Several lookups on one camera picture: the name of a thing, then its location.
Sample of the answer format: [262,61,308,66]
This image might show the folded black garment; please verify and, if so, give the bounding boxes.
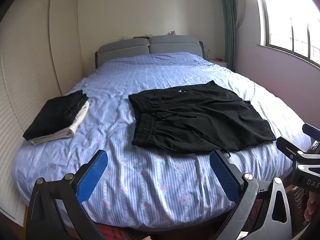
[22,90,89,140]

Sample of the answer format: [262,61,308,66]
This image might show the green curtain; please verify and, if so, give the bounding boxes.
[219,0,238,70]

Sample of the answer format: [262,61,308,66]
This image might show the grey padded headboard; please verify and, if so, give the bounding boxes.
[95,35,204,69]

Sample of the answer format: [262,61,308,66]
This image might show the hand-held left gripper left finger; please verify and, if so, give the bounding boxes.
[25,149,108,240]

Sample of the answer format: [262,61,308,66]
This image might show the person's right hand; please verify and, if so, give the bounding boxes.
[304,192,320,223]

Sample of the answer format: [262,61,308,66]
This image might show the cream louvred wardrobe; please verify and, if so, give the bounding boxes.
[0,0,87,218]

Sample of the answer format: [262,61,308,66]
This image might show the window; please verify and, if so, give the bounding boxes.
[252,0,320,69]

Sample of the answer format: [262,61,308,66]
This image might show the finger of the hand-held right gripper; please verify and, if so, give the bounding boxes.
[276,137,308,166]
[302,123,320,141]

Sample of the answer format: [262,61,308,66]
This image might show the folded white garment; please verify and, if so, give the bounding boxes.
[29,101,90,145]

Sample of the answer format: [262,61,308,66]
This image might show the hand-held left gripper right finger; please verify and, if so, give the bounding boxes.
[209,150,293,240]

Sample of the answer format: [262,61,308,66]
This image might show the white nightstand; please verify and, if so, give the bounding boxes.
[207,57,228,68]

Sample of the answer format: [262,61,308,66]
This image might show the black pants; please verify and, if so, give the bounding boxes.
[128,80,277,154]

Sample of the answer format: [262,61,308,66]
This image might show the blue floral bed sheet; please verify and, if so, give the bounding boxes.
[11,52,312,230]

